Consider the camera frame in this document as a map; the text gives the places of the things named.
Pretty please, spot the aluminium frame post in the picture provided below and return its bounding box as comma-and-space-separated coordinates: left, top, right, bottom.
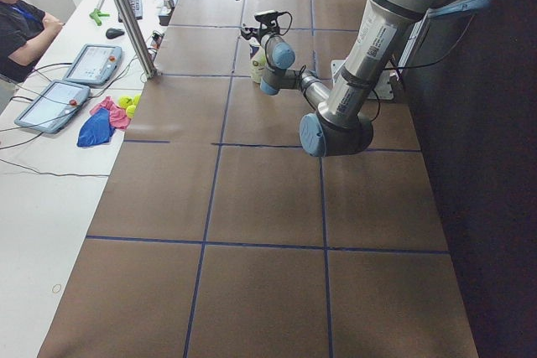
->
114, 0, 157, 80

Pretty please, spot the blue cloth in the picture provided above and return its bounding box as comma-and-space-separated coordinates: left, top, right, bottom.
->
77, 108, 115, 148

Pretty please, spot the pink cloth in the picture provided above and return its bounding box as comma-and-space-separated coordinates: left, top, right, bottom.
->
90, 96, 131, 130

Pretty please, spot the seated person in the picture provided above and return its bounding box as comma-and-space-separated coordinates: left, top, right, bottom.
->
1, 0, 64, 83

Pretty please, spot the green plastic tool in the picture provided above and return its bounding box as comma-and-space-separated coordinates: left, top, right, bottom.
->
89, 8, 110, 27

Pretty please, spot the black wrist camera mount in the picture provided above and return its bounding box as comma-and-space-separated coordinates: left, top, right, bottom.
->
254, 10, 280, 27

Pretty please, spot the black computer mouse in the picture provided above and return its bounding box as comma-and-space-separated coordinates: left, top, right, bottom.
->
105, 28, 125, 39

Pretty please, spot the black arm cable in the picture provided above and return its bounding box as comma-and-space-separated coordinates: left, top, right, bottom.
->
268, 11, 307, 91

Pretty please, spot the silver metal cup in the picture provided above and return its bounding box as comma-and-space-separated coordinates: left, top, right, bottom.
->
163, 0, 175, 9

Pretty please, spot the tennis ball can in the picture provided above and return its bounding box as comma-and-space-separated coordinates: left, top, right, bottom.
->
248, 38, 266, 84

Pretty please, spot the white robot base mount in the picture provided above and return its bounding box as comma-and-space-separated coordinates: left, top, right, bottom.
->
330, 18, 429, 101

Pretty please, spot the lower teach pendant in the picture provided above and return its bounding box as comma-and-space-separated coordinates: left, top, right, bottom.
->
14, 80, 91, 134

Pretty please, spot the yellow ball behind table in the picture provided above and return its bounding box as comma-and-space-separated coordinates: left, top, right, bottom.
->
117, 96, 133, 110

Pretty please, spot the teach pendant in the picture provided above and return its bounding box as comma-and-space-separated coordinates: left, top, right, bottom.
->
14, 80, 91, 134
63, 44, 123, 86

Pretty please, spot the upper teach pendant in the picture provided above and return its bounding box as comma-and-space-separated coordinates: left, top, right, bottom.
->
63, 44, 123, 86

